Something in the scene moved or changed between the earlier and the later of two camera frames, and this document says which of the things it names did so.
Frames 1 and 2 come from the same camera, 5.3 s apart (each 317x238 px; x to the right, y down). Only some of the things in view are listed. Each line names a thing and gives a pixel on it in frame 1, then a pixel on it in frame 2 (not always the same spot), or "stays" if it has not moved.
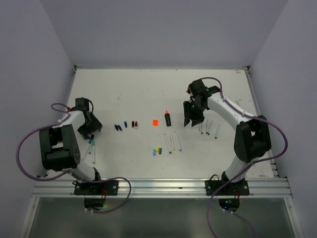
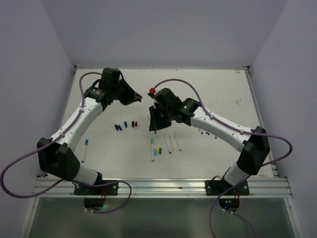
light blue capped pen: x=179 y=145 stays
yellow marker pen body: x=172 y=142 stays
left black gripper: x=95 y=125 → x=132 y=96
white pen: x=168 y=146 stays
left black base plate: x=100 y=188 stays
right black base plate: x=237 y=188 stays
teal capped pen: x=93 y=143 → x=152 y=149
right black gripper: x=198 y=118 → x=155 y=123
